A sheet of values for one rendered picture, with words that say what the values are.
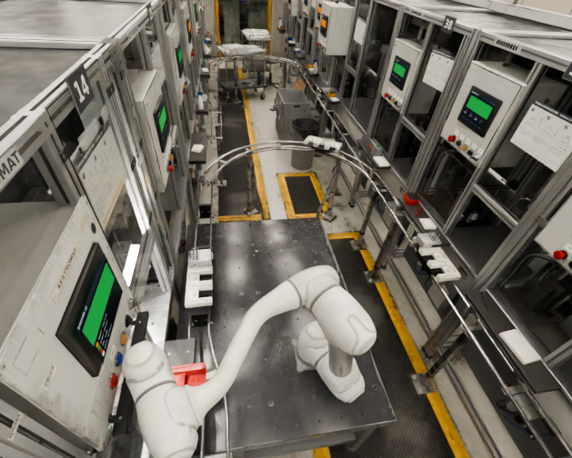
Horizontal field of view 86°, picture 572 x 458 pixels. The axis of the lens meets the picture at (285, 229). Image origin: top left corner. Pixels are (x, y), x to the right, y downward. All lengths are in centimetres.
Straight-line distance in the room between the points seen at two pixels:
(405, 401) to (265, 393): 120
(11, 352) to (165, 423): 36
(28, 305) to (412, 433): 230
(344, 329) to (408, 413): 167
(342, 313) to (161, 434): 54
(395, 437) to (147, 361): 192
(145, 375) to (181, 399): 11
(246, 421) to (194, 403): 83
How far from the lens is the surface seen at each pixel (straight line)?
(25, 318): 68
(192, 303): 174
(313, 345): 156
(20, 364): 68
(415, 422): 258
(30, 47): 141
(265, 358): 178
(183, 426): 86
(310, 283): 102
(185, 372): 149
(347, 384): 150
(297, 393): 172
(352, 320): 97
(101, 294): 87
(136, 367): 88
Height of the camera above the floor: 230
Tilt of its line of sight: 42 degrees down
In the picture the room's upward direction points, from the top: 5 degrees clockwise
